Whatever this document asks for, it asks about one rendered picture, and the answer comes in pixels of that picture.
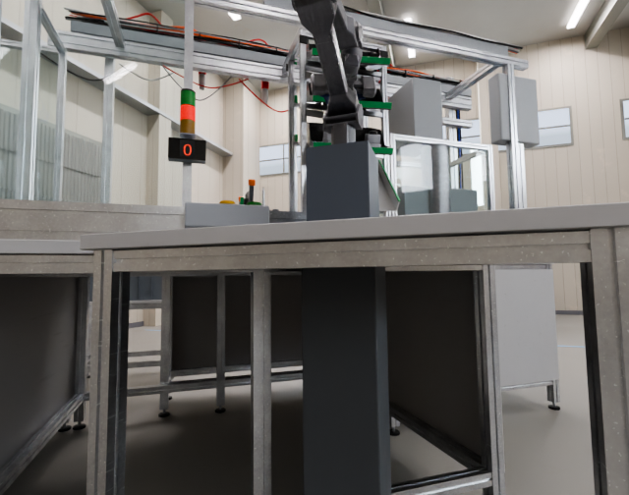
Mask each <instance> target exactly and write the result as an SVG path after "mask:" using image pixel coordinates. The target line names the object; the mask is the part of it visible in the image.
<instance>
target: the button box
mask: <svg viewBox="0 0 629 495"><path fill-rule="evenodd" d="M254 224H269V206H267V205H245V204H230V203H202V202H188V201H187V202H185V229H189V228H205V227H221V226H238V225H254Z"/></svg>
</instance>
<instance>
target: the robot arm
mask: <svg viewBox="0 0 629 495"><path fill-rule="evenodd" d="M291 2H292V6H293V9H294V11H295V12H297V14H298V17H299V20H300V23H301V25H302V26H303V27H304V28H306V29H307V30H308V31H309V32H310V33H311V34H312V35H313V37H314V43H315V47H316V50H317V54H318V57H319V61H320V64H321V68H322V71H323V74H312V75H311V87H312V95H319V96H320V97H323V98H324V100H325V102H326V105H327V110H326V112H325V114H324V116H323V118H322V121H323V122H322V124H323V131H324V132H327V133H329V134H331V144H339V143H347V142H355V141H356V130H362V129H363V117H364V114H363V106H362V104H360V103H359V100H361V99H365V98H366V97H369V98H374V96H375V94H376V85H375V78H374V77H369V76H361V78H360V79H357V73H358V70H359V67H360V64H361V60H362V57H363V51H362V40H363V26H362V25H361V24H360V23H359V22H357V21H355V19H354V18H353V17H351V16H348V15H347V14H346V12H345V9H344V7H343V4H342V1H341V0H291ZM340 50H341V54H340Z"/></svg>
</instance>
